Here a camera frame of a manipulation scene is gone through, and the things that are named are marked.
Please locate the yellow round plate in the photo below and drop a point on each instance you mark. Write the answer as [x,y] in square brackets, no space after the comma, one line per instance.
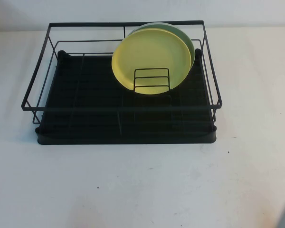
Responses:
[152,52]

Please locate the pale green round plate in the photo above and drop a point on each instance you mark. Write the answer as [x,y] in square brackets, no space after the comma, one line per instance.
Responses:
[181,34]

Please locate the black plastic drain tray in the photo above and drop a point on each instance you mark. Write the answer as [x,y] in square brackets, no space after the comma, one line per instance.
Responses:
[133,139]

